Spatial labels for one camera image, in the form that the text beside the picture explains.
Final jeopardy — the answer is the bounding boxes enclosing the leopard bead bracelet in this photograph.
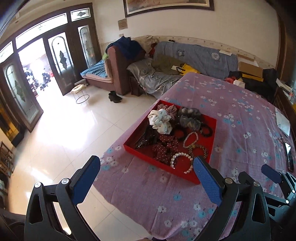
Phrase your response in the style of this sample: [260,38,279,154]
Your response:
[188,143,208,160]

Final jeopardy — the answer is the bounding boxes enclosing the white pearl bracelet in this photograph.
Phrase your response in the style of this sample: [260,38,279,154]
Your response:
[169,151,194,175]

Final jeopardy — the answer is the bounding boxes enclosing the black hair tie with charm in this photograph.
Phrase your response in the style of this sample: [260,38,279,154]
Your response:
[200,123,213,138]

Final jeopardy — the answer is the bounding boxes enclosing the dark red dotted scrunchie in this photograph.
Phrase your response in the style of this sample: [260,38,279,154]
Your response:
[152,135,179,166]

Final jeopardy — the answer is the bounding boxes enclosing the grey pleated scrunchie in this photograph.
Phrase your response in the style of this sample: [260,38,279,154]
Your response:
[178,107,201,131]

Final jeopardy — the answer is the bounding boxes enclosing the black hair claw clip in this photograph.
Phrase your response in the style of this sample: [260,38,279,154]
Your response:
[134,126,158,149]

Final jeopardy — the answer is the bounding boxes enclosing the red plaid scrunchie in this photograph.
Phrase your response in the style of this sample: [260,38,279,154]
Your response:
[157,103,178,121]

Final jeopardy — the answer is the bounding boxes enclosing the white floral scrunchie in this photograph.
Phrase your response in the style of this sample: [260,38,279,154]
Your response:
[147,108,173,135]

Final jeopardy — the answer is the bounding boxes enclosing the white paper on bed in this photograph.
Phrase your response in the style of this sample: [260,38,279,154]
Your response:
[275,108,290,137]

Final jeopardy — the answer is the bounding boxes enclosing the wooden dresser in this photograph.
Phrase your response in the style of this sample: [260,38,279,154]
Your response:
[273,78,295,123]

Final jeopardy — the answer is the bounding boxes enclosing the pink floral bedspread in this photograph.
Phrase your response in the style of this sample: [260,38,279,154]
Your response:
[94,74,293,240]

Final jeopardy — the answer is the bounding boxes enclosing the red tray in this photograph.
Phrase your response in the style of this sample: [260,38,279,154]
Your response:
[123,100,217,185]

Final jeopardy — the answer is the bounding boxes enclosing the cardboard box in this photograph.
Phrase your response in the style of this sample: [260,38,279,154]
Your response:
[238,61,263,78]

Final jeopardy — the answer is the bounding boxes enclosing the small round stool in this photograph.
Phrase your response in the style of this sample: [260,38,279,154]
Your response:
[70,84,90,104]

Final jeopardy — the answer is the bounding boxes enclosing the black boots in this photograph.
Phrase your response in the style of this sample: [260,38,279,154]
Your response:
[108,91,122,103]

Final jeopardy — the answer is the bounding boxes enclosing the blue plaid quilt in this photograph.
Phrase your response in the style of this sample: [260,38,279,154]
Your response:
[154,42,238,80]

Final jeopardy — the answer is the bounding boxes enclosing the brown sofa armchair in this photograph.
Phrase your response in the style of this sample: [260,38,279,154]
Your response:
[81,46,146,95]

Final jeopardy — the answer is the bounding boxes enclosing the yellow bag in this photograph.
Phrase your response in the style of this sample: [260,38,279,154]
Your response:
[176,64,200,76]

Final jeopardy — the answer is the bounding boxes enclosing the blue cushion on chaise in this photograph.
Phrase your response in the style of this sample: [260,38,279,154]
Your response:
[80,59,107,78]

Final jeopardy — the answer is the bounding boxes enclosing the grey silk pillow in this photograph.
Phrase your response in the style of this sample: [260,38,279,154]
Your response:
[127,58,182,99]

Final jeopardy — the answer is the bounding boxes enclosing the olive blanket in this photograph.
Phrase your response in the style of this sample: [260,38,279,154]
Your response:
[152,54,185,75]

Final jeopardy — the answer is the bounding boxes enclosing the wooden glass door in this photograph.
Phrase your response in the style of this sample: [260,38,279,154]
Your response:
[1,2,101,132]

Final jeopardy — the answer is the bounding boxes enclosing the blue jacket on sofa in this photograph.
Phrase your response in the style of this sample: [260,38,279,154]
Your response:
[105,36,144,60]

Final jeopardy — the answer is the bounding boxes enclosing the framed wall picture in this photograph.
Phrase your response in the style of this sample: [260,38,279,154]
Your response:
[123,0,214,18]

